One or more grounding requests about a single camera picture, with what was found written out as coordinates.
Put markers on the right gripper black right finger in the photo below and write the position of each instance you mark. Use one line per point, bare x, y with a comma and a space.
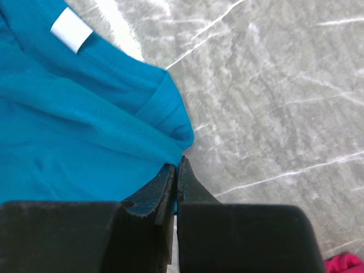
217, 237

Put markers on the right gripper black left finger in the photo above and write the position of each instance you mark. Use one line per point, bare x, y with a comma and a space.
133, 235

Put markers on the teal blue t shirt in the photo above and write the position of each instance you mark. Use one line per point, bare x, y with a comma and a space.
80, 119

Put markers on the folded magenta t shirt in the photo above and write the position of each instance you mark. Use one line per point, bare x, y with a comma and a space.
344, 263

